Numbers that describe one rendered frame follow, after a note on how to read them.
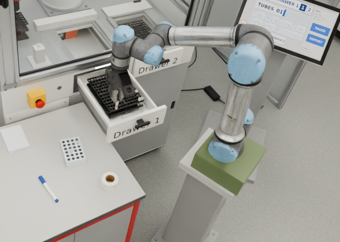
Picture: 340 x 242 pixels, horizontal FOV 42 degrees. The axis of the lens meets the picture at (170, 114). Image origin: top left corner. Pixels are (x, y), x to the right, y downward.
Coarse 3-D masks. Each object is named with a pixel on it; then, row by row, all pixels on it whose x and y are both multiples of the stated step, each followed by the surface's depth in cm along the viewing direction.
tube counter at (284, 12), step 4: (280, 8) 234; (276, 12) 234; (280, 12) 234; (284, 12) 233; (288, 12) 233; (292, 12) 233; (284, 16) 234; (288, 16) 233; (292, 16) 233; (296, 16) 233; (300, 16) 233; (304, 16) 232; (296, 20) 233; (300, 20) 233; (304, 20) 233; (308, 20) 232
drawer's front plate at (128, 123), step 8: (144, 112) 189; (152, 112) 191; (160, 112) 194; (120, 120) 183; (128, 120) 184; (136, 120) 188; (144, 120) 192; (152, 120) 195; (160, 120) 199; (112, 128) 182; (120, 128) 185; (128, 128) 188; (144, 128) 196; (112, 136) 186; (120, 136) 190
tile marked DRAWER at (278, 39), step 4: (272, 32) 235; (272, 36) 235; (276, 36) 235; (280, 36) 234; (284, 36) 234; (276, 40) 235; (280, 40) 235; (284, 40) 234; (280, 44) 235; (284, 44) 234
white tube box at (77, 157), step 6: (66, 138) 188; (72, 138) 189; (78, 138) 190; (60, 144) 187; (66, 144) 186; (72, 144) 188; (78, 144) 187; (66, 150) 184; (78, 150) 185; (66, 156) 183; (72, 156) 182; (78, 156) 183; (84, 156) 184; (66, 162) 180; (72, 162) 181; (78, 162) 183; (84, 162) 184
